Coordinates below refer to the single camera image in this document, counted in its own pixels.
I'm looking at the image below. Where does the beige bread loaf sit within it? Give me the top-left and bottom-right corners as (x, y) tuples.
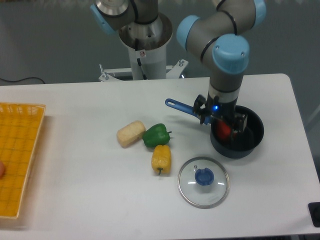
(116, 120), (146, 148)

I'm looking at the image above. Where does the dark blue saucepan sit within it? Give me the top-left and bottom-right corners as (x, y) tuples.
(165, 98), (264, 159)

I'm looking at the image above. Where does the green bell pepper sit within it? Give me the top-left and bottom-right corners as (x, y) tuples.
(142, 123), (171, 148)

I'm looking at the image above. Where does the yellow woven basket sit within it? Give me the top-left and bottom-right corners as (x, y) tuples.
(0, 102), (46, 219)

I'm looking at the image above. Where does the glass pot lid blue knob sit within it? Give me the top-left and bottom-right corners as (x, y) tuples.
(177, 156), (230, 209)

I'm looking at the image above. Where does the yellow bell pepper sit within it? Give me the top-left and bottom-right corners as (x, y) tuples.
(151, 145), (172, 175)

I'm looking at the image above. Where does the red bell pepper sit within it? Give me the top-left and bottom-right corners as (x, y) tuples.
(216, 120), (232, 143)

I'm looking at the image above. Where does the black device at table edge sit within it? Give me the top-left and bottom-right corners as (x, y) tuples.
(308, 202), (320, 228)

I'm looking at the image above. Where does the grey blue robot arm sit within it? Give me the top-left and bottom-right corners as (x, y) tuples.
(90, 0), (267, 134)

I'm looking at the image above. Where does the black floor cable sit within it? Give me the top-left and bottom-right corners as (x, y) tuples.
(0, 76), (46, 84)

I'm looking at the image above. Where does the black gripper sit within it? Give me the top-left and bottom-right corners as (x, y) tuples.
(192, 94), (248, 138)

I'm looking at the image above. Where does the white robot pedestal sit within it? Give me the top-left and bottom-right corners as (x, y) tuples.
(98, 13), (189, 82)

